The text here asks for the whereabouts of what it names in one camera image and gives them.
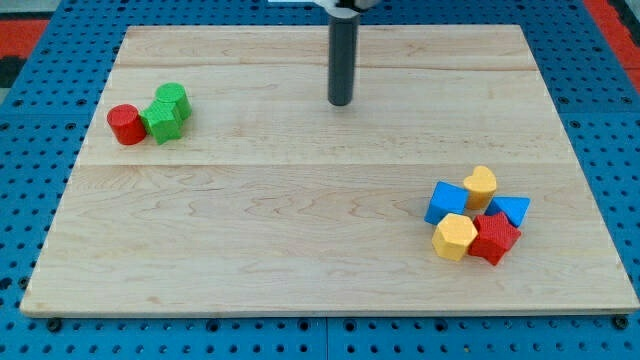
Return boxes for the yellow hexagon block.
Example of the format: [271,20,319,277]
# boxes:
[432,213,478,261]

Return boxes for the green cylinder block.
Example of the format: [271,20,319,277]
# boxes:
[155,82,192,120]

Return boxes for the blue triangle block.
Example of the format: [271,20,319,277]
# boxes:
[484,196,531,228]

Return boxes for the blue cube block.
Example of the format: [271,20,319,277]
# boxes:
[424,181,469,225]

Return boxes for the red cylinder block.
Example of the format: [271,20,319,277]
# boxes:
[107,104,147,145]

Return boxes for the yellow heart block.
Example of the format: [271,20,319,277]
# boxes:
[463,165,497,210]

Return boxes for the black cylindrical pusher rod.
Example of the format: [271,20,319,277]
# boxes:
[328,10,360,106]

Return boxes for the light wooden board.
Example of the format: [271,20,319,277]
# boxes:
[20,25,639,318]

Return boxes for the red star block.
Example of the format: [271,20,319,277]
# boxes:
[468,212,521,266]

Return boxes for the green star block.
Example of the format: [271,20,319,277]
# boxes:
[140,100,182,145]

